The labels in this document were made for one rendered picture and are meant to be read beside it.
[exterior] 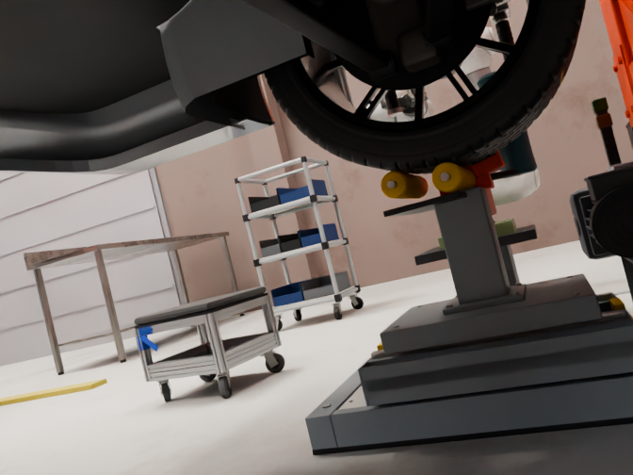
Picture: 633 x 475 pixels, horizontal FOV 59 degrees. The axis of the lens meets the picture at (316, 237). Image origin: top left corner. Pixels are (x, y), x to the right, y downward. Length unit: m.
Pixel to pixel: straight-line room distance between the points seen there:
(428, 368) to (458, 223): 0.30
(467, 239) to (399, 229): 4.15
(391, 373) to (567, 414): 0.32
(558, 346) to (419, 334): 0.25
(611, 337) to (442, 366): 0.29
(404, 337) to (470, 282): 0.18
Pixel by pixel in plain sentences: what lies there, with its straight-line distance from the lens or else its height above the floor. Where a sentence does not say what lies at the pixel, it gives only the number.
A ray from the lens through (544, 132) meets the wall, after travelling 5.22.
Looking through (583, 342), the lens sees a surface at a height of 0.15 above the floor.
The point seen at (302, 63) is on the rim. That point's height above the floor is 0.81.
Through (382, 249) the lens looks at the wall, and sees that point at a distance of 5.37.
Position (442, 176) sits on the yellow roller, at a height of 0.49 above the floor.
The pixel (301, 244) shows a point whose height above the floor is 0.49.
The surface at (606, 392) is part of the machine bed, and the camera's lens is 1.11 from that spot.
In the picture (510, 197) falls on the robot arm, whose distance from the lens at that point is 2.57.
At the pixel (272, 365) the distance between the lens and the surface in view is 2.23.
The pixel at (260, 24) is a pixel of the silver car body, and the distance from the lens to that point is 1.07.
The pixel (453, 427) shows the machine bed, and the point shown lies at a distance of 1.15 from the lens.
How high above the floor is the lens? 0.40
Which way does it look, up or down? 2 degrees up
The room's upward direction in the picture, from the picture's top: 14 degrees counter-clockwise
